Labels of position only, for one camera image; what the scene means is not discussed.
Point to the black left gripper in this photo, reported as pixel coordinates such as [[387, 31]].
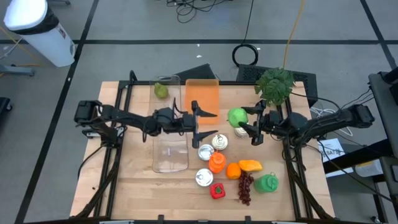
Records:
[[195, 124]]

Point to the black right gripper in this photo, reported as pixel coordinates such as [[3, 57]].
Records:
[[264, 121]]

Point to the green apple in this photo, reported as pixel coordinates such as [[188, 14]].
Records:
[[237, 117]]

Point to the blue salmon can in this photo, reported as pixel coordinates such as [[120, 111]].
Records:
[[219, 142], [240, 133]]

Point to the silver-lidded tin can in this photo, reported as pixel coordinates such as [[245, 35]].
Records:
[[206, 152]]

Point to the orange plastic bottle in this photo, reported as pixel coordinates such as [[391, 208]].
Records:
[[216, 162]]

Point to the clear plastic bin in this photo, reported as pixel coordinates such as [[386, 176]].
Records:
[[172, 93], [170, 155]]

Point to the yellow-orange mango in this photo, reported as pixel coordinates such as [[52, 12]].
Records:
[[250, 165]]

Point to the Van Camp's tuna can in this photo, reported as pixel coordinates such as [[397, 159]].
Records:
[[204, 177]]

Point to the orange fruit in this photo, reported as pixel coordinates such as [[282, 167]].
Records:
[[233, 171]]

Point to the green plastic bottle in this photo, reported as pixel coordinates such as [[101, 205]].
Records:
[[265, 183]]

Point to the dark red grape bunch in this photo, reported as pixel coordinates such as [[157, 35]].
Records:
[[245, 186]]

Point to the red bell pepper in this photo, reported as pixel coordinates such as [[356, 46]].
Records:
[[217, 190]]

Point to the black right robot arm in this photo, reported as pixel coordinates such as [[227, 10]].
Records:
[[326, 123]]

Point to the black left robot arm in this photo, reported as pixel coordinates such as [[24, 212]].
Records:
[[130, 116]]

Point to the orange translucent plastic bin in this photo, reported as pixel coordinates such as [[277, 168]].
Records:
[[202, 93]]

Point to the potted green plant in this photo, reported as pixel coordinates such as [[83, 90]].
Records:
[[275, 85]]

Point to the black slanted box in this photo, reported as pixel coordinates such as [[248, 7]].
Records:
[[199, 73]]

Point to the green pear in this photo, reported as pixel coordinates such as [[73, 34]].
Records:
[[161, 90]]

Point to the black perforated box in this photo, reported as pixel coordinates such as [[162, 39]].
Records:
[[306, 84]]

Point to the white printed paper sheet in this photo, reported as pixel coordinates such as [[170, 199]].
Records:
[[331, 149]]

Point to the white plastic container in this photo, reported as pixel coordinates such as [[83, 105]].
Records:
[[368, 168]]

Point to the grey equipment cart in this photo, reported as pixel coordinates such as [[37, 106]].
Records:
[[385, 102]]

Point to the white trash bin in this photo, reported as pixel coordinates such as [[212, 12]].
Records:
[[46, 40]]

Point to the grey metal stand foot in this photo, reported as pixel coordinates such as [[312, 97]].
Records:
[[15, 70]]

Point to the black chair base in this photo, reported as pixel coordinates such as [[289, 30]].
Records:
[[4, 105]]

